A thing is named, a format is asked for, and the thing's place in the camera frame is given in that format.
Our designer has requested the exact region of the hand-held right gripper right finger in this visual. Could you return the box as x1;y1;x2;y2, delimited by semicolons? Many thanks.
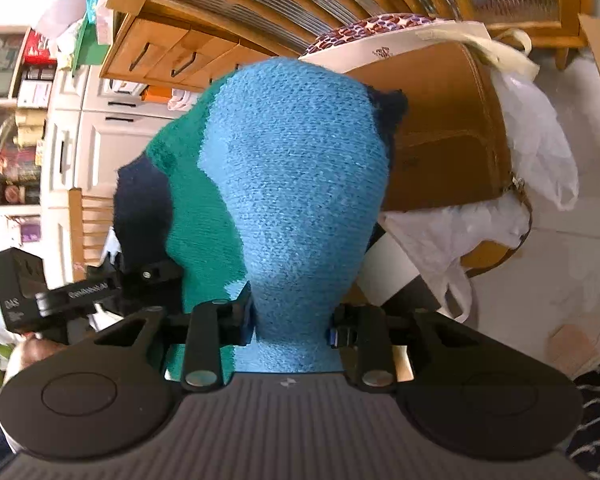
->
330;305;501;393

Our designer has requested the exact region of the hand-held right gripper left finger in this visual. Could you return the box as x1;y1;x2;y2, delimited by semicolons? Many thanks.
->
94;300;253;393

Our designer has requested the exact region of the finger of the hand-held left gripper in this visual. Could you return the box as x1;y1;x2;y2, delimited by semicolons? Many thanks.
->
117;261;185;297

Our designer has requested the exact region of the blue green knitted sweater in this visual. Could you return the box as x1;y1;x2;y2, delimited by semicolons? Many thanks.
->
112;56;410;373

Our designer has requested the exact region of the wooden spindle-back chair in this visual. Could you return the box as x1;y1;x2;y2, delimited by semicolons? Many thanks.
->
67;187;118;268

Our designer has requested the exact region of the white plastic bag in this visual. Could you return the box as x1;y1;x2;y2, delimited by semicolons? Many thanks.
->
380;195;531;323
490;67;581;211

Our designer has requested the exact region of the white cabinet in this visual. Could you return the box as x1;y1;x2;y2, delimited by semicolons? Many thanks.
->
40;65;206;271

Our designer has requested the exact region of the white shelf unit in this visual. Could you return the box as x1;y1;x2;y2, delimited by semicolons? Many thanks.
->
0;27;56;206

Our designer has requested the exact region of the brown cardboard box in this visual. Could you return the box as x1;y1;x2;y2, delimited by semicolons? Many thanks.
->
345;42;533;271

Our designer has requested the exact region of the wooden sideboard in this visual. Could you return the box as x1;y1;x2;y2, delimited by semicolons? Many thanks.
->
100;0;593;91

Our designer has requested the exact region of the green plastic bin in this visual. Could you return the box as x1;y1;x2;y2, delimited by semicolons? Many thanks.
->
75;0;111;68

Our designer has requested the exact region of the red snack box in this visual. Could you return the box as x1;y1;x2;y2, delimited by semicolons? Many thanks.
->
22;30;58;63

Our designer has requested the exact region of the white patterned paper bag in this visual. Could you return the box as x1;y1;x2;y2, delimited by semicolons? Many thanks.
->
300;14;481;68

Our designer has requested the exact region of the cream cloth strap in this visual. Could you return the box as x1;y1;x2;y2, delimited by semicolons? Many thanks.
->
415;22;538;78

